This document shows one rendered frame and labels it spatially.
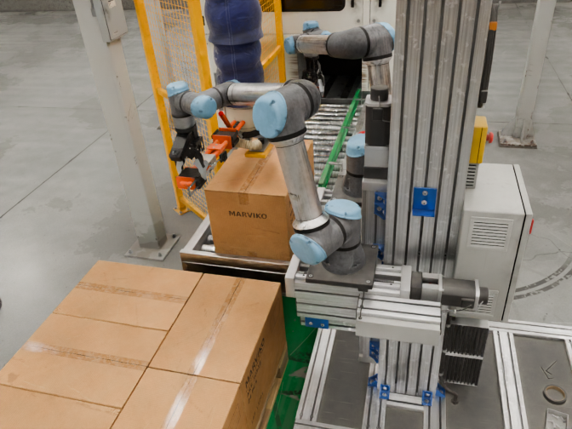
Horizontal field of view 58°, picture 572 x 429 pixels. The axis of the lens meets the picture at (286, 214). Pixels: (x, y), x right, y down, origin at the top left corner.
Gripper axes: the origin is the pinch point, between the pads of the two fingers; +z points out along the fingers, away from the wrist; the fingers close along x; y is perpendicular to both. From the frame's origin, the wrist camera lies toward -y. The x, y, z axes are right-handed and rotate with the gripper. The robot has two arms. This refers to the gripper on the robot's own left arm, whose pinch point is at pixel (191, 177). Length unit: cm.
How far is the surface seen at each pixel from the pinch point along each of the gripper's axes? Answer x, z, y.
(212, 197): 14, 33, 38
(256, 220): -7, 44, 39
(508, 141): -145, 124, 311
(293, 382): -27, 125, 12
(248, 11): -9, -47, 54
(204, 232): 30, 66, 52
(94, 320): 54, 69, -17
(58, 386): 47, 69, -52
